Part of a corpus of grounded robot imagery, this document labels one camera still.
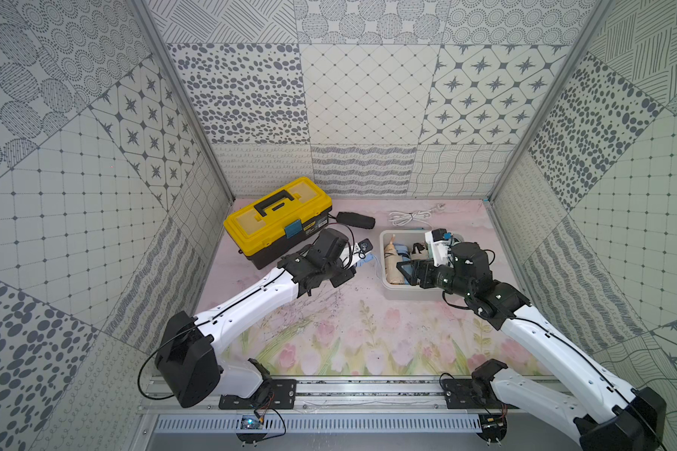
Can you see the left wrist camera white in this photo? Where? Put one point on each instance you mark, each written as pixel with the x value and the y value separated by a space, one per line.
pixel 364 246

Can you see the white plastic storage box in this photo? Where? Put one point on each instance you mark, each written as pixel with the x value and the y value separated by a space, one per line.
pixel 404 239

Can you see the beige umbrella black stripes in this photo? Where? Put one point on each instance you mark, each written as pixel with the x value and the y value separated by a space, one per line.
pixel 392 258

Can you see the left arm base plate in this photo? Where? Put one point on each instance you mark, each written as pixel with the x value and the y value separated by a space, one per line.
pixel 276 394

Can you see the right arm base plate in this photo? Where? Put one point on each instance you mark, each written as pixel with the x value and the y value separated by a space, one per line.
pixel 465 394

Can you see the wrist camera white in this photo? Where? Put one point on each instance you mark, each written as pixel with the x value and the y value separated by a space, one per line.
pixel 438 243
pixel 364 246

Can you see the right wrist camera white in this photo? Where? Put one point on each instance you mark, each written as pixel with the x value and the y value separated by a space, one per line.
pixel 438 243

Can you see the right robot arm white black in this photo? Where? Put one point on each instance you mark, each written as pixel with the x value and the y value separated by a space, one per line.
pixel 601 411

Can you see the yellow black toolbox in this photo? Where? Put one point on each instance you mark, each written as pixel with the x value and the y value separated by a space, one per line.
pixel 268 228

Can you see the periwinkle blue umbrella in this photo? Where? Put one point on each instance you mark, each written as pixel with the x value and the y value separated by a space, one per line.
pixel 361 259

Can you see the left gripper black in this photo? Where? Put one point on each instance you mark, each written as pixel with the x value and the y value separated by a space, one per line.
pixel 345 268

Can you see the white slotted cable duct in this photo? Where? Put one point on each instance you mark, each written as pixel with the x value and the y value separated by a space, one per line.
pixel 229 423

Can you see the aluminium mounting rail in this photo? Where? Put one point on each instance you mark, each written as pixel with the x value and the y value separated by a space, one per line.
pixel 317 394

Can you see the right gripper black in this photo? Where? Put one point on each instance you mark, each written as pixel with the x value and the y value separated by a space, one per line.
pixel 425 267

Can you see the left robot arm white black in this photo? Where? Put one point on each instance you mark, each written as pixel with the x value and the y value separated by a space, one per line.
pixel 190 357

